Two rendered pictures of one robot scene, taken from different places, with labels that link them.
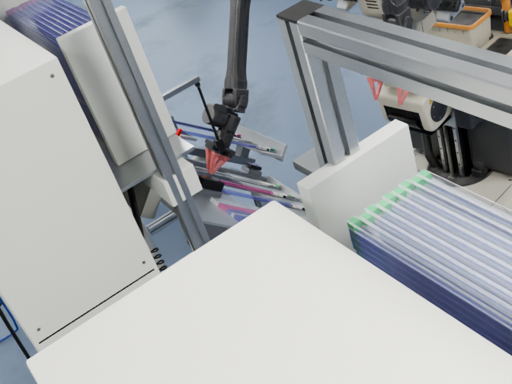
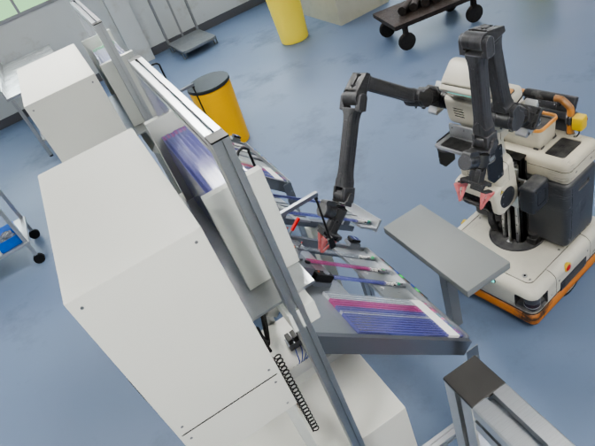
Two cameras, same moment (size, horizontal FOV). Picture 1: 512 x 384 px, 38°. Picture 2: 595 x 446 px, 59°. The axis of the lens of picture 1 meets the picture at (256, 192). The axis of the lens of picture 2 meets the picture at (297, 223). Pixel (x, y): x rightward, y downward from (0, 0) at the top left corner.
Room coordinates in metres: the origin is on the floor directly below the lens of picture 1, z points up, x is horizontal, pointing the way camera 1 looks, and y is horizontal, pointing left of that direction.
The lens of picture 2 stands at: (0.49, -0.05, 2.35)
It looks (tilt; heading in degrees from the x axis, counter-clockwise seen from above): 37 degrees down; 8
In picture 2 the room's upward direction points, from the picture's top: 21 degrees counter-clockwise
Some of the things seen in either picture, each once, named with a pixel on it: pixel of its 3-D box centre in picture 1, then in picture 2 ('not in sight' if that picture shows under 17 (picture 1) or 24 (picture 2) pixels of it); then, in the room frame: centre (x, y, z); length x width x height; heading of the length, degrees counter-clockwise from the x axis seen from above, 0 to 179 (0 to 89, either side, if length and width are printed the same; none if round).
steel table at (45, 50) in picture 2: not in sight; (46, 94); (7.10, 3.23, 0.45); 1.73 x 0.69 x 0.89; 23
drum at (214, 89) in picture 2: not in sight; (220, 112); (5.13, 0.86, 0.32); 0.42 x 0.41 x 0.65; 22
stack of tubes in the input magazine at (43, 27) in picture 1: (80, 66); (220, 191); (1.83, 0.31, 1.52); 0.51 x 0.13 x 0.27; 23
